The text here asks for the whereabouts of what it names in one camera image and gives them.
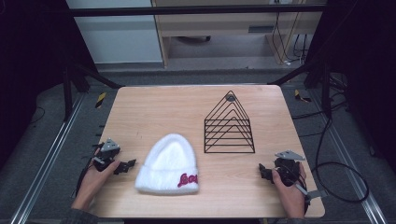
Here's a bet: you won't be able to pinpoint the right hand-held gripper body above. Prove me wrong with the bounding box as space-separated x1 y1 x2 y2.
273 149 306 188

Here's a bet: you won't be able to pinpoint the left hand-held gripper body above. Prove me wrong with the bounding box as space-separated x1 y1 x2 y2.
92 137 122 173

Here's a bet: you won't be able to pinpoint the person's right hand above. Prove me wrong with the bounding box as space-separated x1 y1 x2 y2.
271 162 308 219

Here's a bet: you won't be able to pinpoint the person's left hand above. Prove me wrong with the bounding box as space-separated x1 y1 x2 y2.
71 148 121 211

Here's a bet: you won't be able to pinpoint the white fluffy beanie hat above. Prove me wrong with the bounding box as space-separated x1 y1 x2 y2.
134 133 200 196

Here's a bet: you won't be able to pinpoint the black yellow striped tape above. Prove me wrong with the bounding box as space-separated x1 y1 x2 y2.
94 91 107 109
293 89 313 104

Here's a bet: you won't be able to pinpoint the black metal stand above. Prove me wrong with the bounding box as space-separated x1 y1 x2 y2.
61 61 124 123
268 59 333 119

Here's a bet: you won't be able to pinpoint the white cabinet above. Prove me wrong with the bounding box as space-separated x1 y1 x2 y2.
65 0 163 64

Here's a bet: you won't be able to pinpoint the dark curtain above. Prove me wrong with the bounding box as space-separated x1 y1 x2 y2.
306 0 396 174
0 0 97 169

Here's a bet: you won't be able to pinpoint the beige wooden desk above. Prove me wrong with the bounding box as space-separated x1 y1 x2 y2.
150 0 326 68

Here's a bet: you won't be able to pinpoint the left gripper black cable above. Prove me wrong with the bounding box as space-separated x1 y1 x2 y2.
74 143 106 199

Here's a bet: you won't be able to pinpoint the black wire triangular rack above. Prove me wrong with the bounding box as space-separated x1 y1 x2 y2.
204 90 257 155

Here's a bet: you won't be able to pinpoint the aluminium floor rail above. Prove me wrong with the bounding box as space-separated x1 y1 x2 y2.
9 92 86 224
309 90 389 224

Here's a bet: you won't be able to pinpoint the black looped floor cable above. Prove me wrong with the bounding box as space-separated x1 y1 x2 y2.
291 99 371 204

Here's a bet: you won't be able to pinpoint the hanging black desk cables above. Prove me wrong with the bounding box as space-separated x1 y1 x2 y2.
271 0 311 65

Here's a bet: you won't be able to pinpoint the black horizontal frame bar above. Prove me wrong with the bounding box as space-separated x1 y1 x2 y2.
68 4 327 18

